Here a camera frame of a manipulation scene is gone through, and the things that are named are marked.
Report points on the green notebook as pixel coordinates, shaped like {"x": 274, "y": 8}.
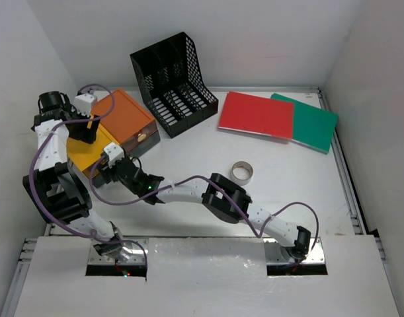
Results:
{"x": 312, "y": 127}

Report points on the orange yellow drawer organizer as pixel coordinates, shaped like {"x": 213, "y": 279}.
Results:
{"x": 129, "y": 125}

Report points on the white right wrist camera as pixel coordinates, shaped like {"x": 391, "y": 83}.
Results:
{"x": 114, "y": 152}

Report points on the white tape roll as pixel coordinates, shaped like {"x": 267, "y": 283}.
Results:
{"x": 241, "y": 173}

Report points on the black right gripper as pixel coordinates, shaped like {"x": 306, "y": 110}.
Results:
{"x": 108, "y": 173}

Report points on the black mesh file rack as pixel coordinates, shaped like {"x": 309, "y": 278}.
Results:
{"x": 171, "y": 85}

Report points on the red notebook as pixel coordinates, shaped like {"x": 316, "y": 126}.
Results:
{"x": 258, "y": 115}

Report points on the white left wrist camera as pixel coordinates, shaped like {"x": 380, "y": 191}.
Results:
{"x": 84, "y": 103}

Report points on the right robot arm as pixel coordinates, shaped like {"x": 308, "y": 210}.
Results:
{"x": 222, "y": 197}

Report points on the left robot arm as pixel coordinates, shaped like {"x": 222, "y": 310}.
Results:
{"x": 57, "y": 192}

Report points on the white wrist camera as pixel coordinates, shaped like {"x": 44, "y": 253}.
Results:
{"x": 114, "y": 152}
{"x": 84, "y": 103}

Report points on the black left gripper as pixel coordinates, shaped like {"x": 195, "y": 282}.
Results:
{"x": 86, "y": 135}

